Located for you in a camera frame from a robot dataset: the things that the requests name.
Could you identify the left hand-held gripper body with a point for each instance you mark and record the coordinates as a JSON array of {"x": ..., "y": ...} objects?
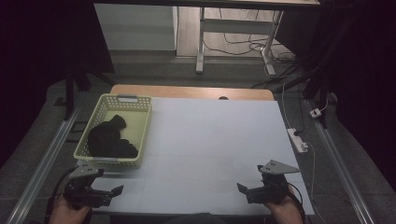
[{"x": 81, "y": 192}]

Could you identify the person's left hand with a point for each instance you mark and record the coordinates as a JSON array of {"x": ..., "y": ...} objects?
[{"x": 67, "y": 214}]

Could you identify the white-framed desk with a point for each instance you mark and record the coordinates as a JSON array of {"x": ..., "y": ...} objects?
[{"x": 236, "y": 26}]

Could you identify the dark cloth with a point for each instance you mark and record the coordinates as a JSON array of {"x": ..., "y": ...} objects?
[{"x": 107, "y": 140}]

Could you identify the aluminium rail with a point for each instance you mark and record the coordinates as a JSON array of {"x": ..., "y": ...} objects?
[
  {"x": 40, "y": 161},
  {"x": 339, "y": 165}
]

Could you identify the yellow-green plastic basket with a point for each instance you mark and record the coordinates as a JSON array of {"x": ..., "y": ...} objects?
[{"x": 142, "y": 124}]

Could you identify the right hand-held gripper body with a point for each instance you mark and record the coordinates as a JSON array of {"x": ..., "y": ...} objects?
[{"x": 271, "y": 186}]

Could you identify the person's right hand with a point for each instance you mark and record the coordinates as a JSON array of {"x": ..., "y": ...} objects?
[{"x": 285, "y": 212}]

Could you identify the small white adapter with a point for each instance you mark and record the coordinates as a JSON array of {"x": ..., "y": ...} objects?
[{"x": 315, "y": 113}]

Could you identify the black stand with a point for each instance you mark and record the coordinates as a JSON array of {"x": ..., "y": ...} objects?
[
  {"x": 70, "y": 93},
  {"x": 317, "y": 81}
]

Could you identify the white power strip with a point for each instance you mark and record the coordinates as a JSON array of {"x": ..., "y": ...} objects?
[{"x": 297, "y": 141}]

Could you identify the white table cover sheet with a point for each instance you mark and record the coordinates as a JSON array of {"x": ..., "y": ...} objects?
[{"x": 205, "y": 140}]

